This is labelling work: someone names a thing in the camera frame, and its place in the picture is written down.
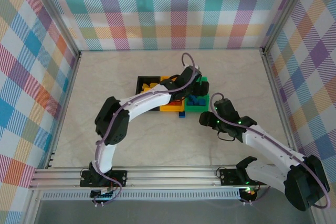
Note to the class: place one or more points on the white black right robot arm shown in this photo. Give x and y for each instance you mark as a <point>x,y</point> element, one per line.
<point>270,148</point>

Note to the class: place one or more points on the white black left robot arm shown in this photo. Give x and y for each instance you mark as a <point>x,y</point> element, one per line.
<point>147,100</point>

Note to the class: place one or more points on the green plastic bin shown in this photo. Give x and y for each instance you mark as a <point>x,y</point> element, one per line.
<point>197,108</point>

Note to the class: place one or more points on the small electronics board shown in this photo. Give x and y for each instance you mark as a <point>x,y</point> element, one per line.
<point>102,196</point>
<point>249,191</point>

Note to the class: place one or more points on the yellow lego brick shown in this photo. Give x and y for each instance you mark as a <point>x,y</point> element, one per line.
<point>153,85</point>
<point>144,86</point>

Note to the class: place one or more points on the black plastic bin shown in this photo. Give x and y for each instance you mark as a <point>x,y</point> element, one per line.
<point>140,81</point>

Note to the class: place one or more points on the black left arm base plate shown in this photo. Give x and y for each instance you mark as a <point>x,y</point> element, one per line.
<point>119,178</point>

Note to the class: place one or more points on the aluminium side rail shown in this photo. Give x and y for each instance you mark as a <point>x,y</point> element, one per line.
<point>65,103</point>
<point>282,103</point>

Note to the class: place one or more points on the orange lego brick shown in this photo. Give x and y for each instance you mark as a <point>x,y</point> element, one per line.
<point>176,102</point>

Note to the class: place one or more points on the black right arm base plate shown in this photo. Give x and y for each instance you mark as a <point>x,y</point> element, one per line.
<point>228,176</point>

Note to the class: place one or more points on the yellow plastic bin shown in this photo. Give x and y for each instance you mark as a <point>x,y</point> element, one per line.
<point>172,108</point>

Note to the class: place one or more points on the aluminium frame post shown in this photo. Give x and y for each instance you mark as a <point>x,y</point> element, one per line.
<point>59,18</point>
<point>286,11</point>

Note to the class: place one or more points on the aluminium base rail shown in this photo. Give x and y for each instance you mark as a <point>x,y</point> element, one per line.
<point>170,176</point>

